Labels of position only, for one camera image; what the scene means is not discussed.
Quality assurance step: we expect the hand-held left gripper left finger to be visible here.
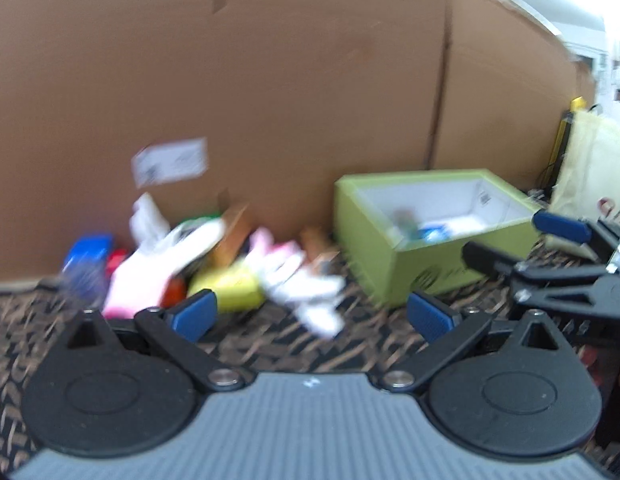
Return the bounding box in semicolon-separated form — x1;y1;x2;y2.
65;289;246;394

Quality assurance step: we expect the light green cardboard box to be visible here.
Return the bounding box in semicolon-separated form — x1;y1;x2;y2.
333;169;543;308

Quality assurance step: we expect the red tape roll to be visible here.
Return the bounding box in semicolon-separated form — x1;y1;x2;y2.
106;249;133;273

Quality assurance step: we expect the black mat with tan letters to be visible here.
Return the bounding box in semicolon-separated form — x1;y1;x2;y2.
0;240;620;480

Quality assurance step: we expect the orange item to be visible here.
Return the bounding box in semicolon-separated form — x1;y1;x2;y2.
162;277;188;308

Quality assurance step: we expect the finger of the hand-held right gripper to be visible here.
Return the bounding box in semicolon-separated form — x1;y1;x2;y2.
532;210;620;263
462;241;620;318

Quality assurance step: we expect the yellow and black stand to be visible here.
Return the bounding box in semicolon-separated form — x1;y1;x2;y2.
550;96;588;196

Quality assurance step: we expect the white paper label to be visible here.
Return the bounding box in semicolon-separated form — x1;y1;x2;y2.
131;137;209;190

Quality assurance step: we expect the cream fabric bag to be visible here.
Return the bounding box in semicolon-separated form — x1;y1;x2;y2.
547;110;620;233

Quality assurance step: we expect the blue and white packet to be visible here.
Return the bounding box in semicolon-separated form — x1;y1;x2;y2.
390;210;486;251

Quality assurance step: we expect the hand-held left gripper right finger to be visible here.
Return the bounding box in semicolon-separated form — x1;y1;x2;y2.
382;291;573;394

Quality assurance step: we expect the yellow packet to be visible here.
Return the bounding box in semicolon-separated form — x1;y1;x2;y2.
187;262;266;313

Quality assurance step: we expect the large brown cardboard panel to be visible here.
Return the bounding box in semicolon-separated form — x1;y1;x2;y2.
0;0;598;281

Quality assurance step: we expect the brown cardboard piece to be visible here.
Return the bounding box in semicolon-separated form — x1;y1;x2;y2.
210;204;253;268

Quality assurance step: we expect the white cloth with pink trim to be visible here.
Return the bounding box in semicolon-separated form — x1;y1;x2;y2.
245;227;347;338

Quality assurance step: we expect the blue box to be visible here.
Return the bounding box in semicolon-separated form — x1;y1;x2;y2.
62;234;115;286

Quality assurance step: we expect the long brown cardboard box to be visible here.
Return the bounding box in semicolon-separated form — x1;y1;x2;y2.
300;227;337;262

